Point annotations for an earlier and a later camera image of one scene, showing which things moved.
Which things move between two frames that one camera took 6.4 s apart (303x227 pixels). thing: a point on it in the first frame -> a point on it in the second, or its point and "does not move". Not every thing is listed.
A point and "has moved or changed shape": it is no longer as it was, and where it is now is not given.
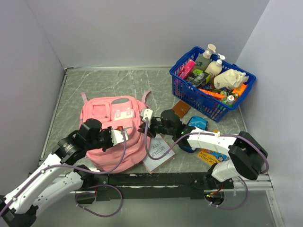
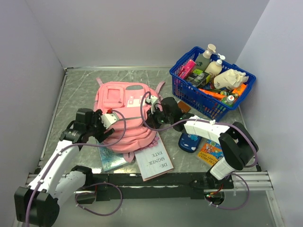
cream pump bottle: [215, 67] does not move
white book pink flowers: [157, 146] has moved or changed shape
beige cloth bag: [230, 79] does not move
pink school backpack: [123, 110] has moved or changed shape
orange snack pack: [240, 90] does not move
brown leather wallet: [181, 109] does not move
